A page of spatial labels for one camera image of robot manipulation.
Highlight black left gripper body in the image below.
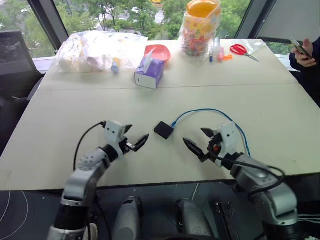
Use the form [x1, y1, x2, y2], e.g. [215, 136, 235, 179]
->
[119, 136, 137, 153]

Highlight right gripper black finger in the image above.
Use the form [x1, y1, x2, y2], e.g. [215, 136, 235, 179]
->
[200, 127, 215, 139]
[182, 137, 211, 164]

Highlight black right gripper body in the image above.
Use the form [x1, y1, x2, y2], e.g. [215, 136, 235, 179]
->
[207, 133, 224, 161]

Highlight small black adapter box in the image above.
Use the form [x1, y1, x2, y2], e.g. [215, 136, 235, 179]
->
[153, 121, 175, 141]

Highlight person's bare hand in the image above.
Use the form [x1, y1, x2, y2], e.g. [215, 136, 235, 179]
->
[290, 38, 318, 68]

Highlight purple tissue box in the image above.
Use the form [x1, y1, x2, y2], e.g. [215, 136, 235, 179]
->
[133, 48, 166, 90]

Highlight small blue bottle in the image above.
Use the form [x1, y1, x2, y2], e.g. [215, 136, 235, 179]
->
[111, 57, 121, 75]

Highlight dark rounded grey shape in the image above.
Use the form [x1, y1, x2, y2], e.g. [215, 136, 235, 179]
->
[175, 198, 214, 240]
[116, 195, 143, 240]

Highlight black flat bar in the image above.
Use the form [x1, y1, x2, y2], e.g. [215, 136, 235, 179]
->
[215, 199, 237, 240]

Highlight pink tube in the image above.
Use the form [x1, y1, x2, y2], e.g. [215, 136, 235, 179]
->
[216, 36, 225, 62]

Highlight clear bag of white items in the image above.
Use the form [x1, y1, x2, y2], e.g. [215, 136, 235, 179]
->
[53, 30, 149, 74]

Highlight red plastic bowl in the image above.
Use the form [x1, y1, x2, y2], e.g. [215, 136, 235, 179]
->
[144, 44, 172, 62]

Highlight clear plastic sheet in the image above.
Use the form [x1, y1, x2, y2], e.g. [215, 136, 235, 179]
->
[243, 39, 267, 56]

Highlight colourful candy jar orange lid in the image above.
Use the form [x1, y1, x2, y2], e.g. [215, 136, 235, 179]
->
[179, 0, 223, 62]

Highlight dark smartphone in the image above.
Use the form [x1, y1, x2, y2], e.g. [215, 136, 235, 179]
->
[290, 36, 313, 60]

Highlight dark monitor screen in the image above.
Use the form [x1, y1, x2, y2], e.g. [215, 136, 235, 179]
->
[0, 30, 43, 76]

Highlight grey roller blind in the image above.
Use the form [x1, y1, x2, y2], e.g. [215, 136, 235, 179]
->
[256, 0, 320, 43]

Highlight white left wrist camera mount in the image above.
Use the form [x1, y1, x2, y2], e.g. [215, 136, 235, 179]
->
[103, 120, 126, 156]

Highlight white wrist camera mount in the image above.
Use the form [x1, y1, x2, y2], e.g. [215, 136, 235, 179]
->
[213, 122, 240, 168]
[103, 120, 126, 156]

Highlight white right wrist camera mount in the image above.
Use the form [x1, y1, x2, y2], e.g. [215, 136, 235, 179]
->
[213, 122, 240, 168]

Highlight blue cable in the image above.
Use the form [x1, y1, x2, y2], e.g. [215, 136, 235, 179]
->
[170, 108, 252, 158]

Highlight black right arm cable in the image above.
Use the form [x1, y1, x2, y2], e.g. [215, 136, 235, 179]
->
[208, 151, 287, 198]

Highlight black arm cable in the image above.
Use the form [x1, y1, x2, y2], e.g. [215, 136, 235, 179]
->
[73, 120, 107, 172]
[208, 151, 287, 198]

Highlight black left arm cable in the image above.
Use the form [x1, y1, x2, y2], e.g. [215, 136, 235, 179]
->
[73, 120, 107, 172]

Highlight red-handled scissors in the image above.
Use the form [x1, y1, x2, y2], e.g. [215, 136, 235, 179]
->
[229, 43, 260, 63]

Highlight thin white wire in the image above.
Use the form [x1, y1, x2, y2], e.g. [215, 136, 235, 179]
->
[0, 190, 30, 240]

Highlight dark window frame post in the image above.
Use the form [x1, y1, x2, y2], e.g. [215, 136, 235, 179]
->
[234, 0, 279, 40]
[26, 0, 70, 52]

